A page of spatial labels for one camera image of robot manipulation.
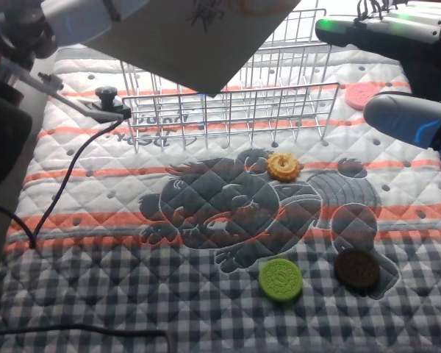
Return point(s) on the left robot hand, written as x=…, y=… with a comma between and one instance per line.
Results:
x=77, y=18

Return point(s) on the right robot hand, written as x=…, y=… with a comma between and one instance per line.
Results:
x=426, y=73

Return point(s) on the beige book with black characters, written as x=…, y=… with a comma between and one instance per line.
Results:
x=187, y=44

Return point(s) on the pink toy sandwich cookie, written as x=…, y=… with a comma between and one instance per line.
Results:
x=358, y=96

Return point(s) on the yellow toy butter cookie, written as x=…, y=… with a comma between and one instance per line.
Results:
x=288, y=174

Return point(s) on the brown toy sandwich cookie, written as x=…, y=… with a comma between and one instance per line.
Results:
x=357, y=271

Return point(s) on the green toy sandwich cookie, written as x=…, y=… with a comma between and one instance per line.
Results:
x=280, y=279

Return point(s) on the grey quilt with bear print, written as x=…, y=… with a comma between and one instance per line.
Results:
x=206, y=312

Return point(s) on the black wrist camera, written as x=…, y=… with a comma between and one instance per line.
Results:
x=106, y=93

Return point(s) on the white camera bracket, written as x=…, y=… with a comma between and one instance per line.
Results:
x=84, y=108

